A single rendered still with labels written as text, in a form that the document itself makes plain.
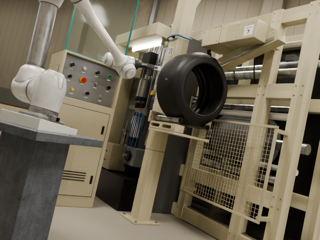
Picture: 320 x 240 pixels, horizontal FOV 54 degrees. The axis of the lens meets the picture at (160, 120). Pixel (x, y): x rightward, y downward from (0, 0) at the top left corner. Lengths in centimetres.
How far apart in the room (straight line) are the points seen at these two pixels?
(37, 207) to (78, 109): 115
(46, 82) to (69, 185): 125
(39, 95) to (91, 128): 109
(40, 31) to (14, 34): 692
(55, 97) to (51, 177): 42
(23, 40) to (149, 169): 642
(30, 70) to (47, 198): 71
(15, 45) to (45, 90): 701
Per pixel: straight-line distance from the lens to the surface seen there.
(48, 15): 199
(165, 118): 248
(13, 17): 915
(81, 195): 285
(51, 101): 173
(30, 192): 171
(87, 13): 198
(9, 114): 176
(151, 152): 269
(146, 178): 271
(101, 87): 283
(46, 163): 172
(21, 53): 849
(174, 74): 233
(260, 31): 261
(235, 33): 270
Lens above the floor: 74
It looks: 3 degrees up
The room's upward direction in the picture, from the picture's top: 13 degrees clockwise
